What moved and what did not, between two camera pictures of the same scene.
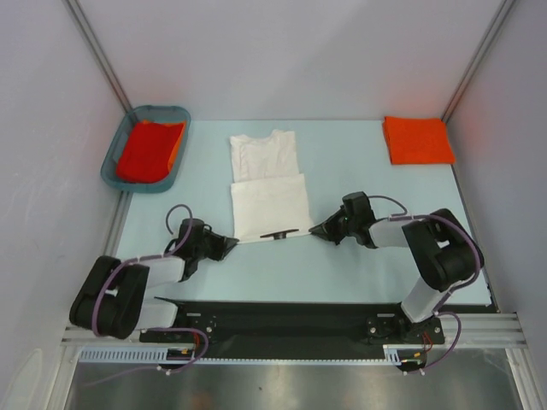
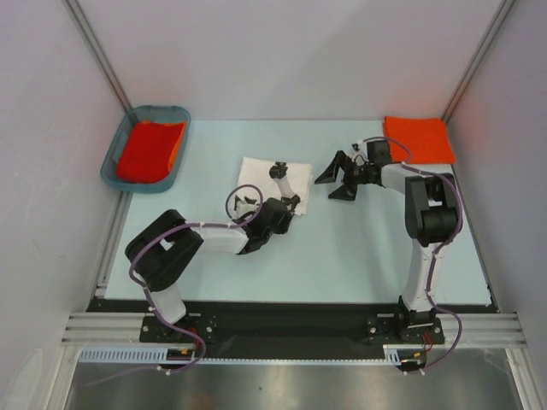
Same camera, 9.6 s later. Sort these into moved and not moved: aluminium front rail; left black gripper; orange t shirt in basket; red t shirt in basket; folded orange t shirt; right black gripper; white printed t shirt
Moved: white printed t shirt; left black gripper; right black gripper
Not moved: red t shirt in basket; aluminium front rail; folded orange t shirt; orange t shirt in basket
